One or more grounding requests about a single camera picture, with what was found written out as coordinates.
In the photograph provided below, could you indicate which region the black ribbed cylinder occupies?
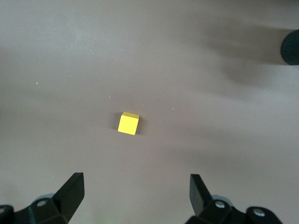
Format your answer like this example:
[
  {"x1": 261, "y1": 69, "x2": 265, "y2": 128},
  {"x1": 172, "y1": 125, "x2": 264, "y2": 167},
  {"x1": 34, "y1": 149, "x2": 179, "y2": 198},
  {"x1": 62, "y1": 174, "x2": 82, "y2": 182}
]
[{"x1": 280, "y1": 28, "x2": 299, "y2": 67}]

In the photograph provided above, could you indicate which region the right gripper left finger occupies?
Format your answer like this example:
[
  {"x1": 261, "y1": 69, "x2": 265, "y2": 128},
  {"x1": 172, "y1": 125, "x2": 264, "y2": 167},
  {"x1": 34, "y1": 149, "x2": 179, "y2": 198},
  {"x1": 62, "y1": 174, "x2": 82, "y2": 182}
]
[{"x1": 0, "y1": 172, "x2": 85, "y2": 224}]

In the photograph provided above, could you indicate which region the yellow wooden block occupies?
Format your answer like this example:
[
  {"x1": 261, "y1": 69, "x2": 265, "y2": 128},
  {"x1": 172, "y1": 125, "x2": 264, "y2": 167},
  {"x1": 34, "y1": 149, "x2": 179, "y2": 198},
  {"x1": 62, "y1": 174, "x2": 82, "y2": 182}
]
[{"x1": 117, "y1": 112, "x2": 140, "y2": 136}]

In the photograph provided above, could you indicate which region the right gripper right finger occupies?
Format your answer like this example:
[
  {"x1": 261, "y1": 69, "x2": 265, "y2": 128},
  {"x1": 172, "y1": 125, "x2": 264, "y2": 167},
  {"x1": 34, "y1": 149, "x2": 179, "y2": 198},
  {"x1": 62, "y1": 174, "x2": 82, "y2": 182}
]
[{"x1": 186, "y1": 174, "x2": 285, "y2": 224}]

